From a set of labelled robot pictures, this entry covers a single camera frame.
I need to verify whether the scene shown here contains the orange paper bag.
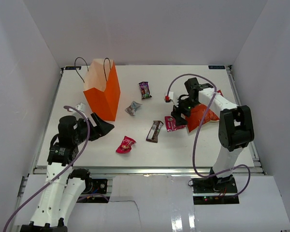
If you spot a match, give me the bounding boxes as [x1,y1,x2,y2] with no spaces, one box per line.
[80,58,121,121]

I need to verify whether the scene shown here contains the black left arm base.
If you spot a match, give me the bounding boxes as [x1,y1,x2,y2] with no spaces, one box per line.
[77,177,109,202]

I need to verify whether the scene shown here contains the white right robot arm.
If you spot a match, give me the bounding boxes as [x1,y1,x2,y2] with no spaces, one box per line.
[164,73,254,193]

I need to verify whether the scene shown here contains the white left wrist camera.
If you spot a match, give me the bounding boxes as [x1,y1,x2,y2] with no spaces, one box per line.
[75,102,87,114]

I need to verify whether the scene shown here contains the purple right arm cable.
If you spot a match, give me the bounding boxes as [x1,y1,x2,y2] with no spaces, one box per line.
[167,73,251,199]

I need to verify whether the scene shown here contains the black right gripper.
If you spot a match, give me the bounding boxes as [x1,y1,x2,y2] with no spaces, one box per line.
[172,96,202,127]

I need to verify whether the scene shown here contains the pink snack packet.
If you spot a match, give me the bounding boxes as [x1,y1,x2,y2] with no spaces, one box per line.
[164,116,186,132]

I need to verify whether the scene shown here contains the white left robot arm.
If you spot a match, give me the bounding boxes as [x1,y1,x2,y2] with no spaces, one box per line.
[20,113,114,232]

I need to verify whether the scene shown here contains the purple candy bar wrapper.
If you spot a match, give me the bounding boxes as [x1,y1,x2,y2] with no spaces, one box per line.
[138,82,152,100]

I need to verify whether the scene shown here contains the silver snack packet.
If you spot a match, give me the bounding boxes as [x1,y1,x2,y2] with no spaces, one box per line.
[125,101,142,116]

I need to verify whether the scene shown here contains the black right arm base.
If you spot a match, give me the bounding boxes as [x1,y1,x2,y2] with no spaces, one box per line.
[188,178,240,205]

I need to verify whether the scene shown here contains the large red chip bag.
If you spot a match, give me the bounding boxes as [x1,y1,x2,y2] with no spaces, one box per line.
[185,89,223,133]

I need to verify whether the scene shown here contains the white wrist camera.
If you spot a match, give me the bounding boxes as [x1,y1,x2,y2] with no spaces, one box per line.
[75,102,87,114]
[164,91,179,106]

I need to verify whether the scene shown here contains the brown chocolate bar wrapper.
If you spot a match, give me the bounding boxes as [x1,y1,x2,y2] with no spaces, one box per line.
[146,120,164,143]

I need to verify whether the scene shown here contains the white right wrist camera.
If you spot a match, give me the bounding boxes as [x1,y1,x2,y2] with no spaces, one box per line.
[164,91,179,106]

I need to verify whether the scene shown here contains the aluminium table frame rail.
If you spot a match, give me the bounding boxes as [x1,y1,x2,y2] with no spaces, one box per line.
[10,64,265,227]

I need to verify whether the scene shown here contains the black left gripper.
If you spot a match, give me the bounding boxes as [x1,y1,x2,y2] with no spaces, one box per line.
[72,112,114,144]

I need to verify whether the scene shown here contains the red snack packet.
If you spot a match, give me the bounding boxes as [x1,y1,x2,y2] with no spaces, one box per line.
[116,136,136,154]

